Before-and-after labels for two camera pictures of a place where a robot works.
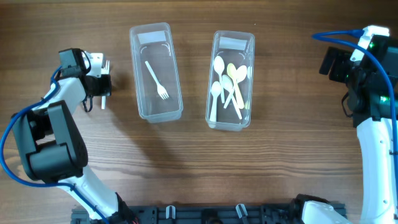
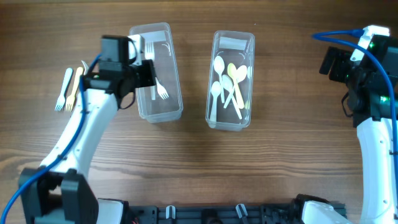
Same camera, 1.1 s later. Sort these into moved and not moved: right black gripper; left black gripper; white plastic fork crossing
Moved: left black gripper
Not moved: white plastic fork crossing; right black gripper
